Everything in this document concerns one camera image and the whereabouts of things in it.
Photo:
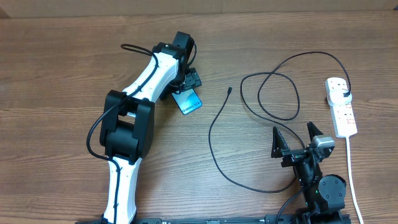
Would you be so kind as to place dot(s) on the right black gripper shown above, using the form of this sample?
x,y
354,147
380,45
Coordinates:
x,y
279,150

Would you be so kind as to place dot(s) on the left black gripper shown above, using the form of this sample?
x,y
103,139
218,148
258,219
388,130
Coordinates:
x,y
191,78

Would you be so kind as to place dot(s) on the Samsung Galaxy smartphone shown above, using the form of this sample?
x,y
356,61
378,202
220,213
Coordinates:
x,y
187,101

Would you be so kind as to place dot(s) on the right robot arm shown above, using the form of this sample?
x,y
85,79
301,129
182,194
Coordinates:
x,y
324,194

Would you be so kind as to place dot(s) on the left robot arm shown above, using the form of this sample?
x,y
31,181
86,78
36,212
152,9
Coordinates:
x,y
127,123

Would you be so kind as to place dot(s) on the white USB charger plug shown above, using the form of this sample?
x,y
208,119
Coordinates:
x,y
339,97

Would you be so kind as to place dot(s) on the white power strip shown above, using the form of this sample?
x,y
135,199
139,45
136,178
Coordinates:
x,y
342,115

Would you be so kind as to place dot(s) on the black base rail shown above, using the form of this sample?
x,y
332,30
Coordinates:
x,y
211,220

